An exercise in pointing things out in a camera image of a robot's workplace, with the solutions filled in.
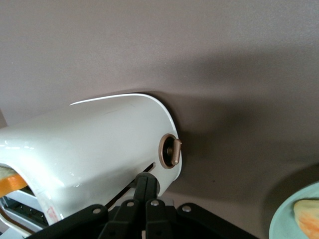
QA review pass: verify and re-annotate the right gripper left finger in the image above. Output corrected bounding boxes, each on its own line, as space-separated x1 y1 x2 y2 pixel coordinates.
99 177 149 239

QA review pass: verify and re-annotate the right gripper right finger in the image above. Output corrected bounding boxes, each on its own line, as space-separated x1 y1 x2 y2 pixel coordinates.
146 177 174 239

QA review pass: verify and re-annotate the white two-slot toaster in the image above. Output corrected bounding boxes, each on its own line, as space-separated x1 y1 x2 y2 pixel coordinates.
0 93 183 237

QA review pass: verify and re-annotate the toast slice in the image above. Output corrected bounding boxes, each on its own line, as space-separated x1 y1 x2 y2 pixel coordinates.
0 166 28 199

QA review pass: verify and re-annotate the pale green plate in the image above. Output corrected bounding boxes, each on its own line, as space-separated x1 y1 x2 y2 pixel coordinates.
270 181 319 239

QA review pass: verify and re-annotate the triangular golden pastry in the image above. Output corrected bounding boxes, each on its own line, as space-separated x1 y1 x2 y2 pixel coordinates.
293 197 319 239

